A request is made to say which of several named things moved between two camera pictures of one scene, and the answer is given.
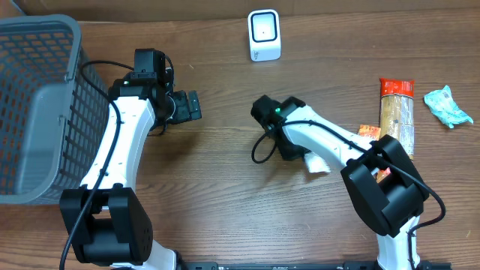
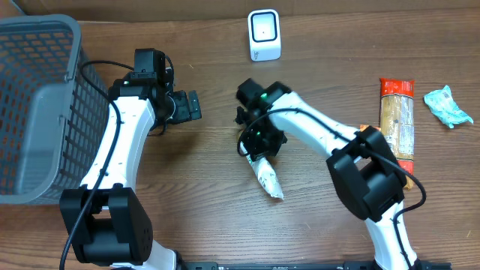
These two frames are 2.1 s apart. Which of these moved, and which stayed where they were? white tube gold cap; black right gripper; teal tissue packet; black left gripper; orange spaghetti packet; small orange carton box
Moved: white tube gold cap; black right gripper
Stayed: black left gripper; small orange carton box; teal tissue packet; orange spaghetti packet
